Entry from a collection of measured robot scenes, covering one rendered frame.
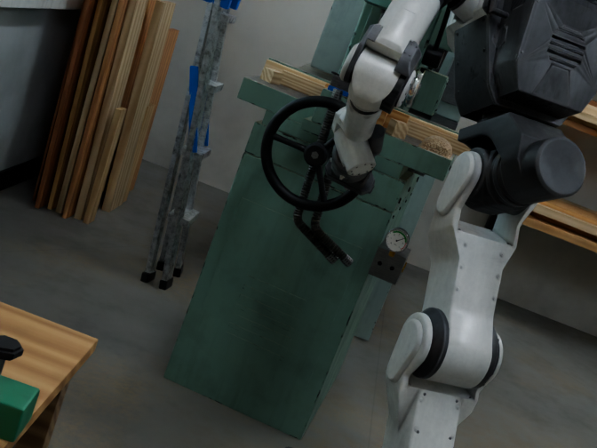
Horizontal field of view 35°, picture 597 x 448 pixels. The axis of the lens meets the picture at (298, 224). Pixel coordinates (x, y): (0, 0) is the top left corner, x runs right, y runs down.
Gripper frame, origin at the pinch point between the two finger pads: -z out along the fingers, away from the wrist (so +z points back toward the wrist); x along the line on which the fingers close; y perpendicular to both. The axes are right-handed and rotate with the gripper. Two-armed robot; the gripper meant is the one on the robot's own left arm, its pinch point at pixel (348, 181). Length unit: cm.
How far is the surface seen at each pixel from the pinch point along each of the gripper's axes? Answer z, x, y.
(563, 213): -210, 65, 110
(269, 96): -17.6, -33.0, 17.7
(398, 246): -23.9, 16.2, -1.1
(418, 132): -28.6, 5.6, 32.7
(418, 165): -18.6, 11.0, 19.6
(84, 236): -133, -98, -22
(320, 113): -8.4, -16.6, 16.0
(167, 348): -80, -35, -48
